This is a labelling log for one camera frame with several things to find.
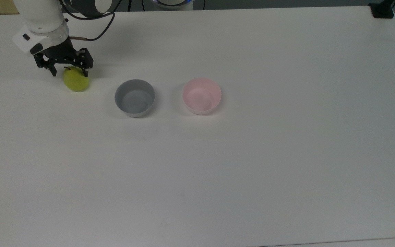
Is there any black clamp mount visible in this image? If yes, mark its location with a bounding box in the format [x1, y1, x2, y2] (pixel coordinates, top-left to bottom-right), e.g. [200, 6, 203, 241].
[369, 0, 395, 19]

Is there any pink plastic bowl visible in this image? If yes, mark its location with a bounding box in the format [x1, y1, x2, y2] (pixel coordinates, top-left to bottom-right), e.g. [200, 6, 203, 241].
[182, 78, 222, 115]

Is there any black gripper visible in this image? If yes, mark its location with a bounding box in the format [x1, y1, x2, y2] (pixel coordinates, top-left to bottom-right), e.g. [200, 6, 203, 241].
[33, 36, 94, 78]

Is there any green pear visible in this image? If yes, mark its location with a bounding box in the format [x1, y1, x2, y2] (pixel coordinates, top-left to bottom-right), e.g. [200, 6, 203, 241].
[63, 67, 91, 92]

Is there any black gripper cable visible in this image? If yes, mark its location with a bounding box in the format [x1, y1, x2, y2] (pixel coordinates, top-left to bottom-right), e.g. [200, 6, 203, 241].
[60, 3, 116, 42]

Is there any grey plastic bowl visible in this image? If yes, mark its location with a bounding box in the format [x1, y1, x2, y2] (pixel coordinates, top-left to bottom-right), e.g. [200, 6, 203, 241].
[115, 79, 156, 118]

